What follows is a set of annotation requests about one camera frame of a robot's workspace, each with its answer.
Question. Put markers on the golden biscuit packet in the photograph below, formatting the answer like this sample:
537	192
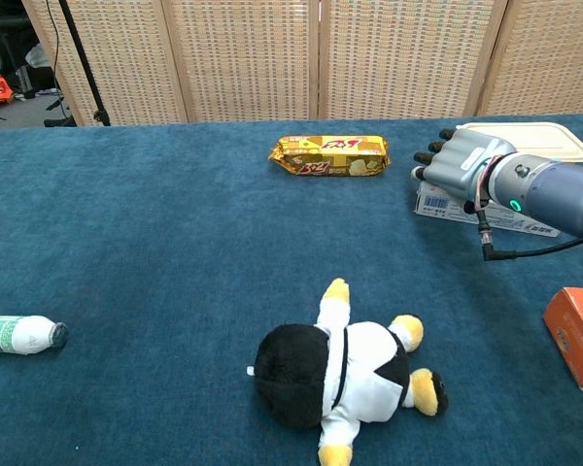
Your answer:
330	155

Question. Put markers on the beige lidded food container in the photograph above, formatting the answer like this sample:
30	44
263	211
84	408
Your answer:
539	138

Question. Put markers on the orange cardboard box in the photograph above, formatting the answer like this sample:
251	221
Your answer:
575	335

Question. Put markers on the blue felt table cover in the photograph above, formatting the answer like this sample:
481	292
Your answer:
126	242

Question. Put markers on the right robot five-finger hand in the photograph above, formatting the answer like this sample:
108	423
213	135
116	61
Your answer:
461	165

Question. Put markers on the black tripod stand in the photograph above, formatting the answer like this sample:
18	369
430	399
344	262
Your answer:
80	53

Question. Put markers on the woven rattan folding screen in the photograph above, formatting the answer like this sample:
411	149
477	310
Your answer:
252	58

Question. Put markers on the white toothpaste box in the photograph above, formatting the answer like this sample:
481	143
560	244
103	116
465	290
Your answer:
435	204

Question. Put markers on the black office chair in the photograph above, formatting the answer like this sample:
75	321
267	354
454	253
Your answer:
5	22

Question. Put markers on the white plastic bottle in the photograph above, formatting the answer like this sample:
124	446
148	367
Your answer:
19	335

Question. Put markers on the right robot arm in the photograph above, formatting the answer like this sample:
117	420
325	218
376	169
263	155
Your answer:
563	194

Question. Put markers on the penguin plush toy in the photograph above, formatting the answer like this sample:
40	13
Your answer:
350	374

